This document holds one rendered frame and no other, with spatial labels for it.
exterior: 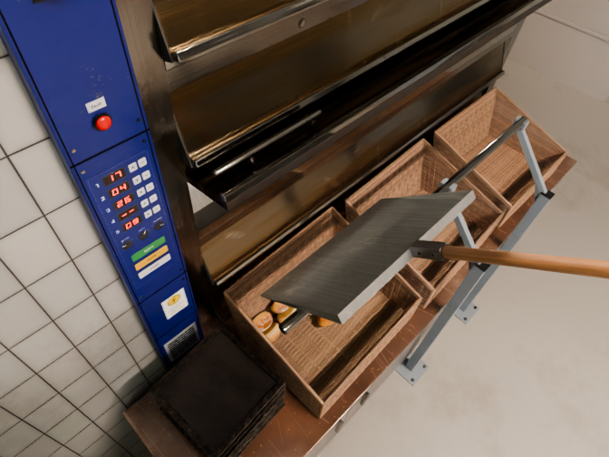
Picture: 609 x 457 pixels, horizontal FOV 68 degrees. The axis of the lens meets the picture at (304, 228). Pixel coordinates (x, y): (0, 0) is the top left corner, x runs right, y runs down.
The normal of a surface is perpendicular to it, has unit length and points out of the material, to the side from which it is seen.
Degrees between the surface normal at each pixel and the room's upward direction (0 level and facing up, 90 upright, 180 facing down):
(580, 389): 0
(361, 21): 70
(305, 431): 0
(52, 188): 90
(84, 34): 90
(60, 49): 90
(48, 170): 90
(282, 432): 0
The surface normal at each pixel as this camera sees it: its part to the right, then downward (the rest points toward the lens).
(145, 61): 0.70, 0.59
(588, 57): -0.66, 0.57
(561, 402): 0.07, -0.60
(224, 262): 0.69, 0.35
